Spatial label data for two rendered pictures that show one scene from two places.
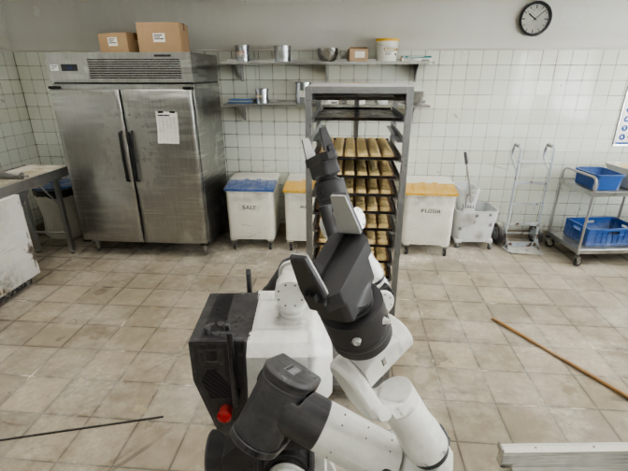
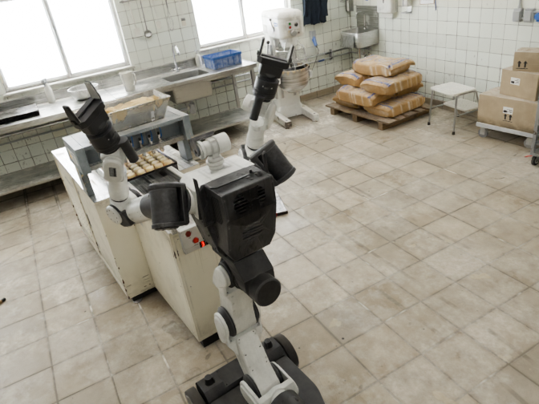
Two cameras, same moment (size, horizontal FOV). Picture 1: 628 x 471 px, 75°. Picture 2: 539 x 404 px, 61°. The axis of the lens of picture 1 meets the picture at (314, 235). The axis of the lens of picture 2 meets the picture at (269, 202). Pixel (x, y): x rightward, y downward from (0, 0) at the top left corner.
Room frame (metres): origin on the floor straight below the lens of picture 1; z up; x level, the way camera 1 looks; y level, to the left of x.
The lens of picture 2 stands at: (1.38, 1.42, 1.99)
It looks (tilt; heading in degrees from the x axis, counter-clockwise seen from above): 28 degrees down; 240
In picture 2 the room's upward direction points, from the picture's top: 9 degrees counter-clockwise
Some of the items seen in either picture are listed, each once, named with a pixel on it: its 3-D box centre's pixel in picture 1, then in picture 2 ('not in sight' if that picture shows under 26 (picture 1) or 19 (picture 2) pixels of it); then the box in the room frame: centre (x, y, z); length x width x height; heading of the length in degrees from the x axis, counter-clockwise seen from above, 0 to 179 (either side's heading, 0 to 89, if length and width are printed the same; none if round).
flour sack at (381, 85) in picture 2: not in sight; (392, 81); (-2.77, -2.45, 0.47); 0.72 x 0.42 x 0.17; 1
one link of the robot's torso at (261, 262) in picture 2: (261, 444); (247, 269); (0.79, 0.14, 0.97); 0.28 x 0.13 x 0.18; 91
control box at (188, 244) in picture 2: not in sight; (202, 233); (0.69, -0.54, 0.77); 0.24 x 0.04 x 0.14; 1
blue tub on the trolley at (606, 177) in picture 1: (597, 178); not in sight; (4.06, -2.89, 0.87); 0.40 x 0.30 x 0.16; 179
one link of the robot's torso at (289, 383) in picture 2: not in sight; (268, 389); (0.79, 0.12, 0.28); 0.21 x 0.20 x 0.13; 91
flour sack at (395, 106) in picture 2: not in sight; (395, 103); (-2.80, -2.43, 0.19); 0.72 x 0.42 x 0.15; 0
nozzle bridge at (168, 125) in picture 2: not in sight; (133, 151); (0.70, -1.41, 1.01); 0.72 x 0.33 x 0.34; 1
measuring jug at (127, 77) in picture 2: not in sight; (128, 81); (-0.03, -3.75, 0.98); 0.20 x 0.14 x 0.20; 125
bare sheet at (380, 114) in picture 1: (357, 113); not in sight; (2.23, -0.23, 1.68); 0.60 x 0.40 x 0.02; 175
